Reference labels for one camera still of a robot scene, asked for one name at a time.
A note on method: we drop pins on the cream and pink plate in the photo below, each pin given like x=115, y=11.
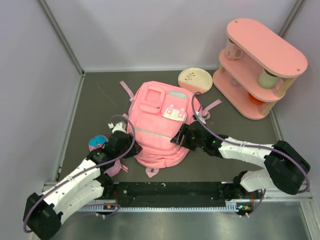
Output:
x=195, y=79

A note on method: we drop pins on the grey slotted cable duct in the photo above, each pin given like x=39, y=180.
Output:
x=92, y=207

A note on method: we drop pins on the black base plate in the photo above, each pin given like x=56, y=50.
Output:
x=173, y=201

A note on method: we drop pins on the pale green cup on shelf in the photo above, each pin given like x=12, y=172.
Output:
x=267, y=80

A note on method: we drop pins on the pink student backpack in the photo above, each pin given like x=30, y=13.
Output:
x=156, y=114

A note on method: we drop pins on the pink three-tier shelf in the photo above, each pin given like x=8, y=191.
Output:
x=262, y=50

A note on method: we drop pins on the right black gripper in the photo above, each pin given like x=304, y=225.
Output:
x=184, y=130

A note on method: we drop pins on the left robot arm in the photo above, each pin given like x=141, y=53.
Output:
x=45, y=213

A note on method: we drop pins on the orange bowl on shelf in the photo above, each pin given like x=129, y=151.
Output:
x=255, y=100

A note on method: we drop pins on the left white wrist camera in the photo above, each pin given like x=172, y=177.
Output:
x=118, y=127

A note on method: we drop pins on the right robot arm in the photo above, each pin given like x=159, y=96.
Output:
x=281, y=166

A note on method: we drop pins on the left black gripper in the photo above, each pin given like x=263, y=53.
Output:
x=137, y=149

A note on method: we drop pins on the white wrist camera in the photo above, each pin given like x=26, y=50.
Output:
x=118, y=127
x=198, y=117

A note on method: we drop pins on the purple cartoon pencil case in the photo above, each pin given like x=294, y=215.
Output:
x=98, y=142

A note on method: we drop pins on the pink mug on shelf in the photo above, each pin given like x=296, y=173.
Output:
x=232, y=51

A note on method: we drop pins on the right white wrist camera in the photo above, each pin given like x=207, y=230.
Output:
x=198, y=117

